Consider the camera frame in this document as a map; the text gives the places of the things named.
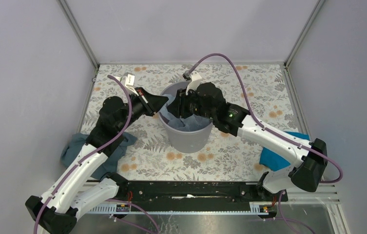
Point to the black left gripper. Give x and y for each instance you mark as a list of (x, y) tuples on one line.
[(151, 103)]

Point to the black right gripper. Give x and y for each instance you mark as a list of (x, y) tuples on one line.
[(178, 107)]

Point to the light blue plastic trash bag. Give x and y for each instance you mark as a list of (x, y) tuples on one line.
[(190, 124)]

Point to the grey plastic trash bin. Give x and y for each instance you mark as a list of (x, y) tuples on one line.
[(185, 142)]

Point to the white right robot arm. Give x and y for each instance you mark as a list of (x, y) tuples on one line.
[(306, 166)]

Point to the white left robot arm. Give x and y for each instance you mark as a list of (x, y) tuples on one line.
[(58, 209)]

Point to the grey-blue cloth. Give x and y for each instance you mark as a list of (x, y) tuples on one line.
[(71, 150)]

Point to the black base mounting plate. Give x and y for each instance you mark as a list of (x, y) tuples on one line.
[(177, 193)]

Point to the floral patterned table mat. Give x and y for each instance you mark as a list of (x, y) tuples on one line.
[(224, 157)]

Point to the bright blue cloth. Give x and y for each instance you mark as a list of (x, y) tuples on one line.
[(274, 161)]

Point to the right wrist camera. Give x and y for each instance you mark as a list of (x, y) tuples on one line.
[(194, 79)]

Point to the slotted cable duct rail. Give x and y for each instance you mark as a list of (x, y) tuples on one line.
[(247, 208)]

